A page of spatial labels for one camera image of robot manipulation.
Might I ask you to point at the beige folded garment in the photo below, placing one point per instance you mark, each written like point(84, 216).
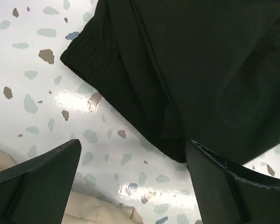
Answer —
point(83, 209)

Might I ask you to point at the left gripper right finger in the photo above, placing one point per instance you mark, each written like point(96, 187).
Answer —
point(228, 193)

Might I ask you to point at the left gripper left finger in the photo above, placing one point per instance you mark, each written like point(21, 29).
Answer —
point(37, 190)

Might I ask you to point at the black garment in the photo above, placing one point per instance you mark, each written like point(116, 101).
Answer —
point(182, 70)

